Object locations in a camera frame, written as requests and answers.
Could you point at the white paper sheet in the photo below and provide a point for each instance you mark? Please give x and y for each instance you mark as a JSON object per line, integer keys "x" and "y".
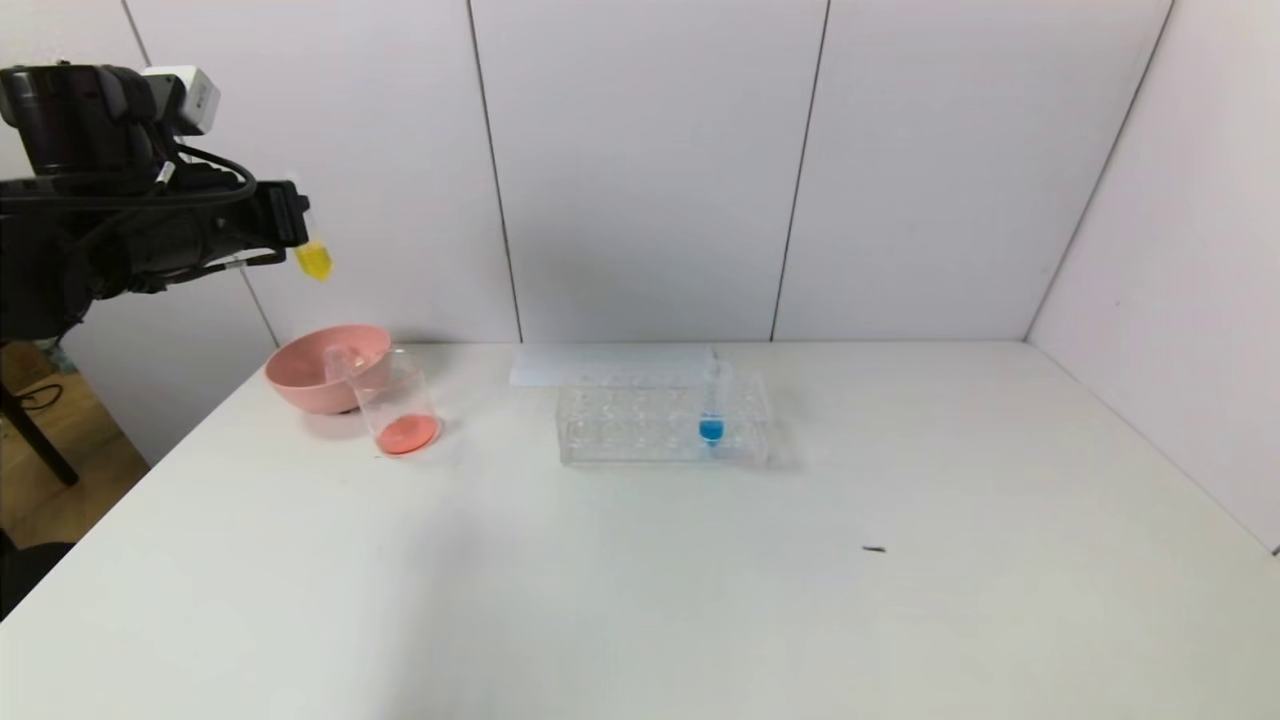
{"x": 600, "y": 360}

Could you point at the clear acrylic test tube rack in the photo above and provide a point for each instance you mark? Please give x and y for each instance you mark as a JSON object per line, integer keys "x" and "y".
{"x": 640, "y": 430}

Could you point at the clear glass beaker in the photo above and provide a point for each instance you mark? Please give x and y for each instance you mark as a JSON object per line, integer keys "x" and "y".
{"x": 410, "y": 432}

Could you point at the test tube with red pigment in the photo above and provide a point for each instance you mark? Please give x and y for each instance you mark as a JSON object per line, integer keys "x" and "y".
{"x": 345, "y": 362}

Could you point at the test tube with yellow pigment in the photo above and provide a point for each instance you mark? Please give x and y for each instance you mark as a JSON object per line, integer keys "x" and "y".
{"x": 315, "y": 260}

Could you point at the brown cardboard box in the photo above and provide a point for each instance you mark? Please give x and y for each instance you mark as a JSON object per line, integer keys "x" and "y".
{"x": 30, "y": 365}

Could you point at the black slanted stand leg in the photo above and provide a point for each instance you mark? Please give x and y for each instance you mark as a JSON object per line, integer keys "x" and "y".
{"x": 40, "y": 440}

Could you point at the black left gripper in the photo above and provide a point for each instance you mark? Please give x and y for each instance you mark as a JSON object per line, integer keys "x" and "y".
{"x": 283, "y": 214}

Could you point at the pink plastic bowl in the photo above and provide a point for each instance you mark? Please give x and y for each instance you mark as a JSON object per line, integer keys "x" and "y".
{"x": 300, "y": 385}

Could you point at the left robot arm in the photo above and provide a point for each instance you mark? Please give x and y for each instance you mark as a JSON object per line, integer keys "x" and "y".
{"x": 60, "y": 130}

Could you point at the test tube with blue pigment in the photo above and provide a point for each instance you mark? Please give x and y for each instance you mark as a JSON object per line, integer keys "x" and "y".
{"x": 711, "y": 430}

